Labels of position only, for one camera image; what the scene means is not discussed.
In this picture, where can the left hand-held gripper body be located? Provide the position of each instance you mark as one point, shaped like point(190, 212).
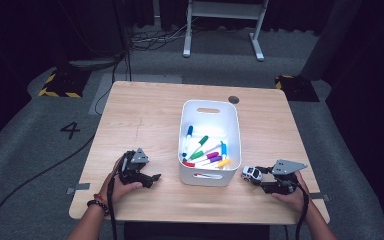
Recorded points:
point(130, 170)

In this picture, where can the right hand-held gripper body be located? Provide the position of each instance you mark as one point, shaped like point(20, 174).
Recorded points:
point(285, 183)

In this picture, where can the bright red marker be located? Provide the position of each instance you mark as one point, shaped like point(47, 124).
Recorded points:
point(188, 164)

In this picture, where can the yellow marker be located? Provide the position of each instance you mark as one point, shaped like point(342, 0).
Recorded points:
point(225, 163)

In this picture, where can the light blue marker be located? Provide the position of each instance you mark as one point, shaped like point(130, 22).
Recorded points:
point(223, 148)

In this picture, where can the light green marker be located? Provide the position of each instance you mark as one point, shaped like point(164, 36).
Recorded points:
point(196, 155)

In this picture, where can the purple marker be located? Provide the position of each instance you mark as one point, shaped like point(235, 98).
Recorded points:
point(216, 159)

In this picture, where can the magenta marker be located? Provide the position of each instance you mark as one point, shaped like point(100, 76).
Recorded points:
point(213, 155)

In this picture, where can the dark blue marker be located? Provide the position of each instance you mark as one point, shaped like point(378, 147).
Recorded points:
point(189, 130)

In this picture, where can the dark green marker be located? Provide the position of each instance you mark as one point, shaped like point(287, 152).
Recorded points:
point(204, 140)

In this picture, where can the white plastic storage bin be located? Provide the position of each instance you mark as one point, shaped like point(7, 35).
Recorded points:
point(213, 128)

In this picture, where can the person's right hand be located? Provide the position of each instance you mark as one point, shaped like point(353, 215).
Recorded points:
point(296, 200)

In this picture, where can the person's left hand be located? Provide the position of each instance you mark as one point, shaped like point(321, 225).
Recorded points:
point(120, 191)

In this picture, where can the grey tape piece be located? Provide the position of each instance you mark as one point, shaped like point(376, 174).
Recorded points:
point(320, 196)
point(78, 188)

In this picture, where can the grey round table grommet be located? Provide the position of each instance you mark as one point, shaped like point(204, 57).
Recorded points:
point(233, 99)

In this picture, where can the black yellow striped base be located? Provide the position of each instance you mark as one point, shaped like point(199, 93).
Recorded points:
point(296, 90)
point(66, 83)

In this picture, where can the black stand pole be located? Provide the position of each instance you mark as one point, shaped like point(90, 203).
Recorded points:
point(129, 66)

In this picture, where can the grey pillar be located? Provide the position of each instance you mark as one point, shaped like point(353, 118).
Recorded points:
point(333, 40)

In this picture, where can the white metal desk frame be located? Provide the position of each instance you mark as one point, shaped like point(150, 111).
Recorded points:
point(187, 40)

